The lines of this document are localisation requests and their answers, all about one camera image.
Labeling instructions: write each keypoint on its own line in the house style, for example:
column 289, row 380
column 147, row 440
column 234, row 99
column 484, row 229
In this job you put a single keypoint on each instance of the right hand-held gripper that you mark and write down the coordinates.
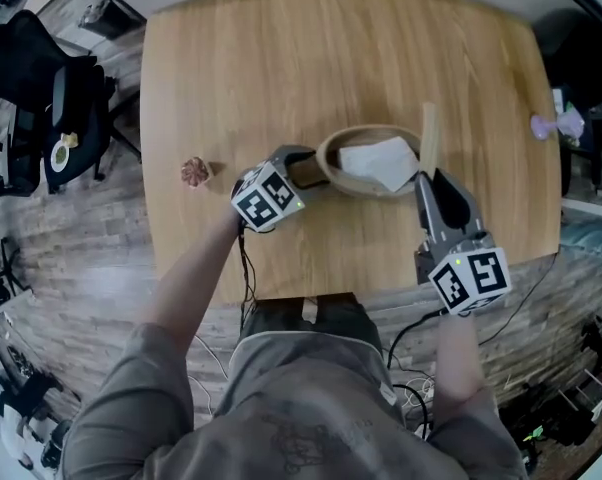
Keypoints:
column 471, row 278

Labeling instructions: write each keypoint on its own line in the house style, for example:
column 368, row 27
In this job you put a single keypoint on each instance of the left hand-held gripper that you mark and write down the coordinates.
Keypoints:
column 261, row 198

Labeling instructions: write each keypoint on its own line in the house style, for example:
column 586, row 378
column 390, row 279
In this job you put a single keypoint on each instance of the person's left forearm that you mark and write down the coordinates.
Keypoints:
column 191, row 288

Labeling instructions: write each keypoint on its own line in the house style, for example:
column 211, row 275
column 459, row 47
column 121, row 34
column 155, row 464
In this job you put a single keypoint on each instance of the person's right forearm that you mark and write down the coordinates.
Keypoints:
column 458, row 358

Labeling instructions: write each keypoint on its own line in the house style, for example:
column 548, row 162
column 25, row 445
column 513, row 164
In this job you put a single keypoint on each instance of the white cloth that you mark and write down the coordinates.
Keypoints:
column 381, row 163

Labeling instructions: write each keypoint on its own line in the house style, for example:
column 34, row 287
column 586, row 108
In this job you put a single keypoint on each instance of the purple hourglass ornament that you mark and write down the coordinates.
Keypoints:
column 558, row 124

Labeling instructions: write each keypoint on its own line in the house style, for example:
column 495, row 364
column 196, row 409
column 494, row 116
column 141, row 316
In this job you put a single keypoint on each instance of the person's legs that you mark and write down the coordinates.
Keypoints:
column 331, row 318

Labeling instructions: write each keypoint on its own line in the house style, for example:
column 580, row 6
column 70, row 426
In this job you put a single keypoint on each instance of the blue-grey padded cloth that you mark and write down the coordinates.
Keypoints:
column 591, row 253

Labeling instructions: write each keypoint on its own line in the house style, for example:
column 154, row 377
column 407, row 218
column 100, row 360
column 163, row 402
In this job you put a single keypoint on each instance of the black fabric office chair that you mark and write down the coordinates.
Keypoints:
column 576, row 58

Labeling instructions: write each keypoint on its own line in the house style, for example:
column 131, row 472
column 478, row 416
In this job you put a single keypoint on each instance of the yellow food piece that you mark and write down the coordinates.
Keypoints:
column 71, row 139

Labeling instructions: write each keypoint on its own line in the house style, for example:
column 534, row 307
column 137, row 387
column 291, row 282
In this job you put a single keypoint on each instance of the white plate with green food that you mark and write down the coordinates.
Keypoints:
column 60, row 157

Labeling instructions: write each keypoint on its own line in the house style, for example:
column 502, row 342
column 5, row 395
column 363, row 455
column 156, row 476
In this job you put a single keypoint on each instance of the dark waste bin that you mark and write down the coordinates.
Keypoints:
column 106, row 18

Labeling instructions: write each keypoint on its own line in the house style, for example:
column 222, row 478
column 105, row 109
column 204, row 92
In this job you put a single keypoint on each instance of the person's grey shirt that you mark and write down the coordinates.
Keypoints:
column 301, row 418

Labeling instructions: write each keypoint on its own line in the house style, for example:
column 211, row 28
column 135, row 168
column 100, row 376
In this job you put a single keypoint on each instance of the black mesh office chair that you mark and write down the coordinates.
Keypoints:
column 26, row 58

